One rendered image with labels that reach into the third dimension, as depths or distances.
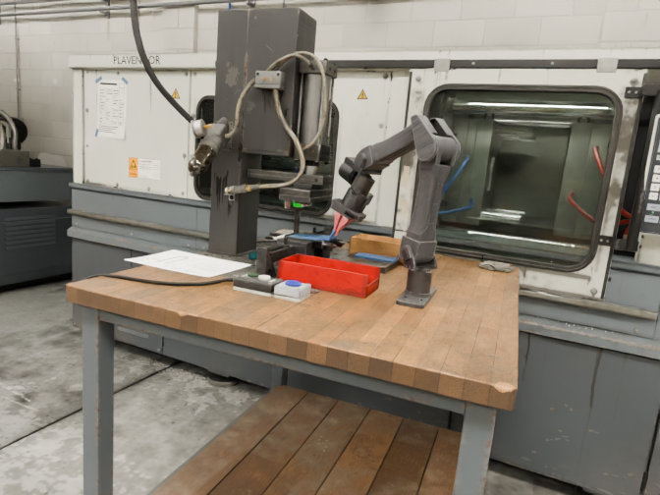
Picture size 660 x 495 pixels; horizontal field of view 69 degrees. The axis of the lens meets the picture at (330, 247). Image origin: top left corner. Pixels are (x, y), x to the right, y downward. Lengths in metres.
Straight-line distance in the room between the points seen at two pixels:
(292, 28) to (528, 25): 2.92
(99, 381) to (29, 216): 3.23
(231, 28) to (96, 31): 4.92
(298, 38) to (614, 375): 1.59
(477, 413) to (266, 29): 1.18
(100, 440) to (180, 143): 1.65
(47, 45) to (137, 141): 4.36
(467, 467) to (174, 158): 2.14
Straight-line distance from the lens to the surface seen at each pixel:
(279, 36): 1.53
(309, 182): 1.47
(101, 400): 1.34
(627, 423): 2.15
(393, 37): 4.43
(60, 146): 6.87
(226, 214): 1.59
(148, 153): 2.79
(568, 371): 2.07
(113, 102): 2.99
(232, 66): 1.60
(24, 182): 4.41
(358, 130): 2.12
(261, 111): 1.52
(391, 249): 1.68
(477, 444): 0.93
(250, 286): 1.18
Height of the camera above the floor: 1.23
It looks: 10 degrees down
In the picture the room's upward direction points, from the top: 5 degrees clockwise
